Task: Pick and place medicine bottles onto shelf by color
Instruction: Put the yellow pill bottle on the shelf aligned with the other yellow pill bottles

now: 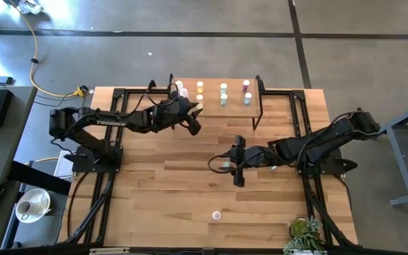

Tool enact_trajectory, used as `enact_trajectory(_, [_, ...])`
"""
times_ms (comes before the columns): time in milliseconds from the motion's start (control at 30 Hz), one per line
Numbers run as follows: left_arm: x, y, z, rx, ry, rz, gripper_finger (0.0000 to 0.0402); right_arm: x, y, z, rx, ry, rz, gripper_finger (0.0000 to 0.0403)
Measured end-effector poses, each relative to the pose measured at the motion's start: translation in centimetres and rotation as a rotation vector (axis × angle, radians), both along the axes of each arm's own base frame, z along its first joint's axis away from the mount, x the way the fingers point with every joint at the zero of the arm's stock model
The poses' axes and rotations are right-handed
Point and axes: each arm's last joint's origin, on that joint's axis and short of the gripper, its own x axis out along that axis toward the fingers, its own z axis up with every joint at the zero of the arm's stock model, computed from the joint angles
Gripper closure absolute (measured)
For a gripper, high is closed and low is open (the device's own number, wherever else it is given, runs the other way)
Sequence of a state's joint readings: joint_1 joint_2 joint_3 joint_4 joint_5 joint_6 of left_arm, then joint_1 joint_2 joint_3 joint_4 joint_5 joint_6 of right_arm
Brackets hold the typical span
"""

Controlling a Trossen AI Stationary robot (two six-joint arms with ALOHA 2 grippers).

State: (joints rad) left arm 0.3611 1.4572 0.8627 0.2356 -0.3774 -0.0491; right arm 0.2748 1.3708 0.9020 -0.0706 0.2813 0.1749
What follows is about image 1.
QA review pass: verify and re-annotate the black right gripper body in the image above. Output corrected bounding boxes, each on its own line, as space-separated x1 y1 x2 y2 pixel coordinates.
245 145 274 169

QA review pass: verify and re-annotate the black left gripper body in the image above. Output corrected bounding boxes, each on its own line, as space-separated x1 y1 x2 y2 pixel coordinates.
153 101 191 132

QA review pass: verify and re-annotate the green succulent plant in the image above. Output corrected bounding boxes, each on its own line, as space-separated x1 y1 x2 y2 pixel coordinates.
283 216 329 255

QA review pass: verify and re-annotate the white box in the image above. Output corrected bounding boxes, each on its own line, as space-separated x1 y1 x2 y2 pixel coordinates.
53 150 78 180

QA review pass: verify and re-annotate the grey metal stand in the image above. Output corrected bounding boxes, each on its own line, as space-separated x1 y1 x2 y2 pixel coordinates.
379 98 408 209

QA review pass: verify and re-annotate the black flat bar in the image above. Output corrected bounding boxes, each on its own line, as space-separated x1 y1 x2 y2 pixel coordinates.
8 159 73 196

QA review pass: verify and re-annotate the white mug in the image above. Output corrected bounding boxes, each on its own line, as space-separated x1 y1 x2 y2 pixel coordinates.
16 200 32 217

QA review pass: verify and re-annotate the white crumpled object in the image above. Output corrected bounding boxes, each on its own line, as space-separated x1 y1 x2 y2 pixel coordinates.
16 0 45 15

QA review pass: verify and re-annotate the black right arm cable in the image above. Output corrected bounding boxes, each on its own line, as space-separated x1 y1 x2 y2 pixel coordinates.
206 153 243 176

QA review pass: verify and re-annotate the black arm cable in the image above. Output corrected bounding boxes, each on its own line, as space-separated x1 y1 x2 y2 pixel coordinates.
206 153 243 176
132 82 180 116

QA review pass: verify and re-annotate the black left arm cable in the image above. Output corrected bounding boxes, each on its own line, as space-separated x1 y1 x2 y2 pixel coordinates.
132 82 180 116

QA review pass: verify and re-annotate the wooden shelf with black frame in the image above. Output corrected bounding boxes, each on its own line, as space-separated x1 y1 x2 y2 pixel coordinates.
168 73 264 131

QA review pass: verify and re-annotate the black aluminium table frame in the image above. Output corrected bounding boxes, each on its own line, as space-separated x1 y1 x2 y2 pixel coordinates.
60 86 359 255

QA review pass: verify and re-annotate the yellow extension cable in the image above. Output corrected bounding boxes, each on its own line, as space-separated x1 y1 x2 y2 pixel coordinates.
11 0 86 98

